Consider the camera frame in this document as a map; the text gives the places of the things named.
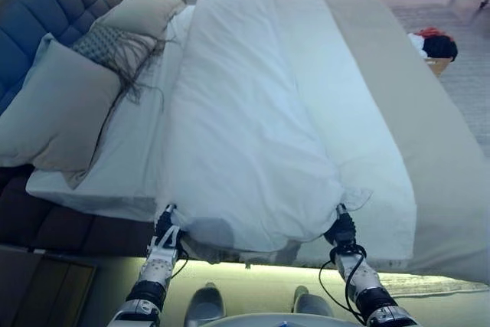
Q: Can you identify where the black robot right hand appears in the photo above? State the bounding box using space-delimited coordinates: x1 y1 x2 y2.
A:
323 204 359 246

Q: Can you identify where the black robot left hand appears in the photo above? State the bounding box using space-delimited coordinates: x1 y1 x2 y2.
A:
155 204 181 246

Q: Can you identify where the white duvet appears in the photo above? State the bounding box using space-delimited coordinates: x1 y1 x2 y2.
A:
155 0 417 263

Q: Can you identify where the white bed sheet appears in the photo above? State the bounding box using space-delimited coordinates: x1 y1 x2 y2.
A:
25 5 201 225

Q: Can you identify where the silver robot right leg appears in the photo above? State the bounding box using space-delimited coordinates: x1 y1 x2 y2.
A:
292 284 335 327

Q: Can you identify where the silver robot torso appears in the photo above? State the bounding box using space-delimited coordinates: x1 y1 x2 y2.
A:
214 310 369 327

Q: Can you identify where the wooden nightstand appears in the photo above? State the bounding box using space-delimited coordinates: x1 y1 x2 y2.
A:
0 244 97 327

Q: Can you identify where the large beige pillow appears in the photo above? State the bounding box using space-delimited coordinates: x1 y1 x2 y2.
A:
0 34 124 191

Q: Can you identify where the grey textured rug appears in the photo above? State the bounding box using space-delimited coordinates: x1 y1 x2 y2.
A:
386 1 490 299

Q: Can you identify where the patterned fringed cushion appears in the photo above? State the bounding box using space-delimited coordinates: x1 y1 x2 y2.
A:
71 22 172 106

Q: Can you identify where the wooden laundry box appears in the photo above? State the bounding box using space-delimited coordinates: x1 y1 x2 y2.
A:
423 57 457 80

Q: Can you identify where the white garment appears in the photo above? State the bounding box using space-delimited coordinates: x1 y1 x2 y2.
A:
407 31 426 59

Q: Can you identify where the black garment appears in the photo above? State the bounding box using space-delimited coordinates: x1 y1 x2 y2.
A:
422 34 459 63

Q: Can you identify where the small beige pillow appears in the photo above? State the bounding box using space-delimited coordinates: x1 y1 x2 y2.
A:
93 0 188 41

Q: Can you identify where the red garment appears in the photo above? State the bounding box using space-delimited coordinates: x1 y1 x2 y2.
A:
415 26 456 40

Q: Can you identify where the tufted upholstered headboard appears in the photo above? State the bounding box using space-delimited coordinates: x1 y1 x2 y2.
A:
0 0 160 116

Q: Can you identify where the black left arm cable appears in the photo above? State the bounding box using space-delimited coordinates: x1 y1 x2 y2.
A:
175 252 189 279

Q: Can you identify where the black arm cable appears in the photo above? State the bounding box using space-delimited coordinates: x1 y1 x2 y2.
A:
175 252 189 279
318 246 369 325

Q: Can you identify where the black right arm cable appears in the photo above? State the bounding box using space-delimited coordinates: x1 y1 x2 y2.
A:
318 246 369 325

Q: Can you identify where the brown padded bed frame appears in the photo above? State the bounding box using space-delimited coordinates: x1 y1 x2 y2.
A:
0 165 164 267

